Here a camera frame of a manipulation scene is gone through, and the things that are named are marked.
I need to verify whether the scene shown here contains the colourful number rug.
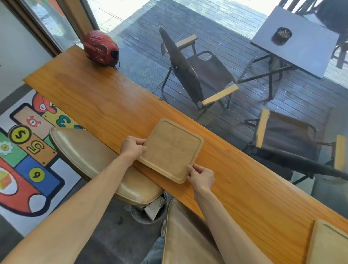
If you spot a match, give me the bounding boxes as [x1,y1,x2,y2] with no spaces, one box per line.
[0,90,85,237]

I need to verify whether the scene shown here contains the brown folding chair orange armrests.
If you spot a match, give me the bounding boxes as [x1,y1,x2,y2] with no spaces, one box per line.
[243,108,348,185]

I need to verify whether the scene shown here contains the dark folding table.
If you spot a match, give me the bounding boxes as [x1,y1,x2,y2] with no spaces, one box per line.
[238,6,340,100]

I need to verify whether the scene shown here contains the dark folding chair pale armrests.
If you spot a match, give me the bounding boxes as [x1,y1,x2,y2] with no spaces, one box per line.
[158,26,240,112]

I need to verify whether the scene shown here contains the grey doormat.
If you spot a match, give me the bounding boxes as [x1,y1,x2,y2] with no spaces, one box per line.
[117,35,169,93]

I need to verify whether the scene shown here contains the person's left hand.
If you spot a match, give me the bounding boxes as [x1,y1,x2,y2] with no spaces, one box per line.
[120,135,148,164]

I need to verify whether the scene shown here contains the person's right hand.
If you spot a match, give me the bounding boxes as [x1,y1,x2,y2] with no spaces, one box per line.
[187,164,216,194]

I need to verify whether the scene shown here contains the person's right forearm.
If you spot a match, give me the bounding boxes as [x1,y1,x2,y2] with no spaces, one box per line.
[194,187,272,264]

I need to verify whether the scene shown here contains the person's left forearm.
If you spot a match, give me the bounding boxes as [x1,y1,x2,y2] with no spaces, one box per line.
[0,152,136,264]

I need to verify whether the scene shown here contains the grey waste bin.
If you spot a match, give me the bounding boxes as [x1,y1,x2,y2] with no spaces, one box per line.
[129,191,169,224]

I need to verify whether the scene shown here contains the black folding armchair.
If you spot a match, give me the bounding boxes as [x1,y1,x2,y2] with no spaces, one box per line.
[315,0,348,69]

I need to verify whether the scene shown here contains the red helmet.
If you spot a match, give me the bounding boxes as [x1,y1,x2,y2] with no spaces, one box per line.
[82,30,120,69]

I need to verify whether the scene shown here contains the wooden picket fence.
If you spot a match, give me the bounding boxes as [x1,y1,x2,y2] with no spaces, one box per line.
[278,0,319,14]

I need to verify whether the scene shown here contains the wooden tray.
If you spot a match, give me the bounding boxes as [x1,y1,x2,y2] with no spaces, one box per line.
[306,219,348,264]
[137,118,204,183]
[137,159,191,185]

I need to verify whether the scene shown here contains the person's blue jeans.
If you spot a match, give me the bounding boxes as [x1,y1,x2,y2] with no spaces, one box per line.
[141,235,165,264]

